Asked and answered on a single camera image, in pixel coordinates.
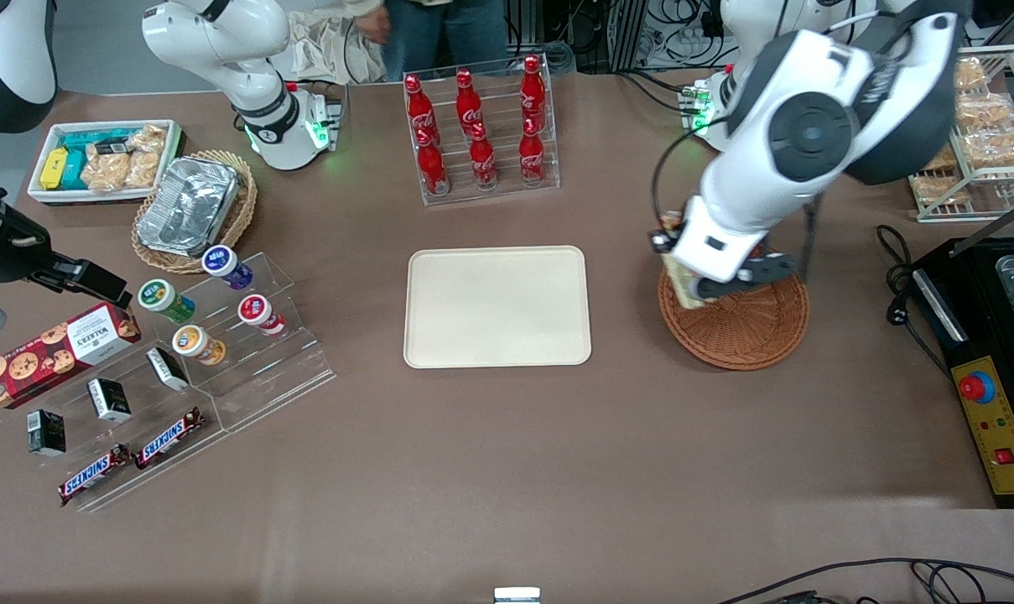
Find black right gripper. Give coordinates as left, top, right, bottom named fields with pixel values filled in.
left=0, top=176, right=135, bottom=310

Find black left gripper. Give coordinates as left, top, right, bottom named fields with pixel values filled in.
left=650, top=231, right=802, bottom=304

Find triangular sandwich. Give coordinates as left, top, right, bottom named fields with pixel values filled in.
left=658, top=213, right=703, bottom=310

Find round brown wicker basket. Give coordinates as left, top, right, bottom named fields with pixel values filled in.
left=657, top=243, right=811, bottom=372

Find silver foil tray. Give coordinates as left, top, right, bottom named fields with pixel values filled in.
left=135, top=155, right=242, bottom=258

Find oval light wicker basket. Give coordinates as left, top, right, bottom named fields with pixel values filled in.
left=131, top=149, right=259, bottom=276

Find cream rectangular tray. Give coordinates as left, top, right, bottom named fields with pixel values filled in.
left=403, top=245, right=593, bottom=370

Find person's bare hand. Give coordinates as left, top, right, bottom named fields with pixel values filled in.
left=356, top=6, right=393, bottom=45

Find green lid yogurt cup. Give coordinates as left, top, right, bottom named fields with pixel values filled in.
left=138, top=279, right=197, bottom=325

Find red Walkers cookie box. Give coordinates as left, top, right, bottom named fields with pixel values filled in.
left=0, top=301, right=143, bottom=410

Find white rectangular snack box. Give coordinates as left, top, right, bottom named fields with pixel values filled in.
left=26, top=118, right=185, bottom=207

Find small black chocolate box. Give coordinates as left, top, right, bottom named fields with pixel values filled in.
left=86, top=377, right=133, bottom=424
left=26, top=409, right=67, bottom=458
left=146, top=346, right=191, bottom=393

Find orange lid yogurt cup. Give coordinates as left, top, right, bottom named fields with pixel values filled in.
left=171, top=325, right=227, bottom=367

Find yellow snack packet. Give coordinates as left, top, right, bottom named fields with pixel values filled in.
left=39, top=147, right=70, bottom=191

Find purple lid yogurt cup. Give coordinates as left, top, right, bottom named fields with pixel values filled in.
left=201, top=244, right=255, bottom=292

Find teal snack packet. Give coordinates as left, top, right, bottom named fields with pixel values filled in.
left=59, top=128, right=132, bottom=190

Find grey connector box green light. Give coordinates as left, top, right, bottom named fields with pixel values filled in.
left=678, top=79, right=719, bottom=137
left=304, top=87, right=349, bottom=154

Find clear acrylic bottle rack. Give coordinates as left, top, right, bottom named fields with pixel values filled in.
left=402, top=55, right=561, bottom=208

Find red lid yogurt cup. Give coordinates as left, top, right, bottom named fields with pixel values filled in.
left=237, top=294, right=288, bottom=337

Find Snickers bar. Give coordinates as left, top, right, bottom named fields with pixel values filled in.
left=133, top=406, right=206, bottom=471
left=57, top=443, right=133, bottom=508

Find clear acrylic chocolate stand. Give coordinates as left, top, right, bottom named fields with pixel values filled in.
left=27, top=336, right=227, bottom=513

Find red cola bottle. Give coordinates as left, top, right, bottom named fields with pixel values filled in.
left=518, top=117, right=547, bottom=185
left=416, top=128, right=450, bottom=196
left=455, top=69, right=483, bottom=135
left=404, top=74, right=439, bottom=145
left=520, top=55, right=548, bottom=132
left=469, top=122, right=497, bottom=190

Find clear acrylic cup stand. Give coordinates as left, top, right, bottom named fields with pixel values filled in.
left=156, top=251, right=338, bottom=434

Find black appliance base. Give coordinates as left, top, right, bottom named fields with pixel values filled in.
left=908, top=237, right=1014, bottom=510

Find person's blue jeans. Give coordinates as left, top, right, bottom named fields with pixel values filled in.
left=380, top=0, right=508, bottom=82

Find yellow emergency stop control box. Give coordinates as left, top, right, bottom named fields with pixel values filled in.
left=950, top=356, right=1014, bottom=498

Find black power cable with plug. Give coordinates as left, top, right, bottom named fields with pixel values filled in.
left=876, top=224, right=954, bottom=380

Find white wire bread rack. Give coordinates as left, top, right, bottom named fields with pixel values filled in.
left=908, top=45, right=1014, bottom=224

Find black cable on table edge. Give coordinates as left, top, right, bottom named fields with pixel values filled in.
left=715, top=557, right=1014, bottom=604

